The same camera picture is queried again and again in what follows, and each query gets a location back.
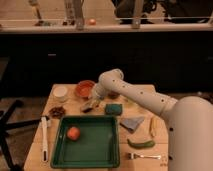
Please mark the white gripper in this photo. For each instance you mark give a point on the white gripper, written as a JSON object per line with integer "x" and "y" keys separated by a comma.
{"x": 96, "y": 95}

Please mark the whiteboard eraser block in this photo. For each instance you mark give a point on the whiteboard eraser block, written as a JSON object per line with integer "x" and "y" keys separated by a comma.
{"x": 88, "y": 106}

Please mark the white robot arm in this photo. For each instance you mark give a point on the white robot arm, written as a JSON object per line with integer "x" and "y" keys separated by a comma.
{"x": 189, "y": 121}

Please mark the white paper cup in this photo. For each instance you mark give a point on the white paper cup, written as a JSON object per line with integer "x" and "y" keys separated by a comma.
{"x": 60, "y": 93}

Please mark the orange bowl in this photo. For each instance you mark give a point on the orange bowl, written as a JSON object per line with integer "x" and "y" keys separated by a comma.
{"x": 83, "y": 88}

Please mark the dark purple bowl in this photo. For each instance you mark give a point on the dark purple bowl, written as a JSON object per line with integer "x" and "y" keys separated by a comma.
{"x": 113, "y": 95}

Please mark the green sponge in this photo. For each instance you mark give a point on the green sponge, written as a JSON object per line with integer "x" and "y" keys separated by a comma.
{"x": 113, "y": 109}

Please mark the orange peach fruit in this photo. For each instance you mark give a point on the orange peach fruit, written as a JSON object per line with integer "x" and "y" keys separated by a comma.
{"x": 73, "y": 133}

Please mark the grey folded cloth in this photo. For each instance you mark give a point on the grey folded cloth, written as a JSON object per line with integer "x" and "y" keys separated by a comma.
{"x": 131, "y": 124}

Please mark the green plastic tray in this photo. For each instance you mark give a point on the green plastic tray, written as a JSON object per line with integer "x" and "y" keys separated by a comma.
{"x": 97, "y": 146}

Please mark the yellow corn cob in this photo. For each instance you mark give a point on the yellow corn cob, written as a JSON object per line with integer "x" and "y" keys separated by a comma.
{"x": 153, "y": 125}

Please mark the small orange ball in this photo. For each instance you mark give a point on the small orange ball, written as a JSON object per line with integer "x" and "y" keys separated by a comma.
{"x": 92, "y": 21}

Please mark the black office chair base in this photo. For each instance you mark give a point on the black office chair base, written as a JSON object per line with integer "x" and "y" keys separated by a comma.
{"x": 5, "y": 126}

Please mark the white handled knife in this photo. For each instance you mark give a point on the white handled knife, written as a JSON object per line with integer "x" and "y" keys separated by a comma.
{"x": 44, "y": 122}

